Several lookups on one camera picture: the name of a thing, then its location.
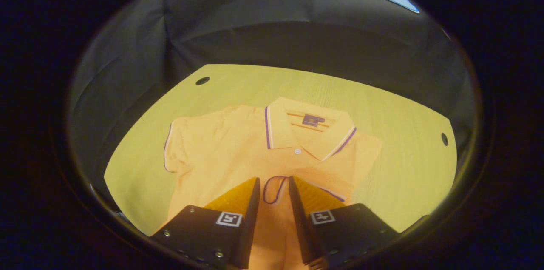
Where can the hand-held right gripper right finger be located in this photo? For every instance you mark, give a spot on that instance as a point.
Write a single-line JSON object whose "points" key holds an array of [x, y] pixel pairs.
{"points": [[299, 223]]}

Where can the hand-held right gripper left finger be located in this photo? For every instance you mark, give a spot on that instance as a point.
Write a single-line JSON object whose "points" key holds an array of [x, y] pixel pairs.
{"points": [[248, 223]]}

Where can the orange polo T-shirt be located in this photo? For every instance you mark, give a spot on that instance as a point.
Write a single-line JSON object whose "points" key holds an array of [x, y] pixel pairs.
{"points": [[221, 151]]}

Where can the black backdrop cloth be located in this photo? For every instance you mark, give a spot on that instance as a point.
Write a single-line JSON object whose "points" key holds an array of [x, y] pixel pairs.
{"points": [[297, 40]]}

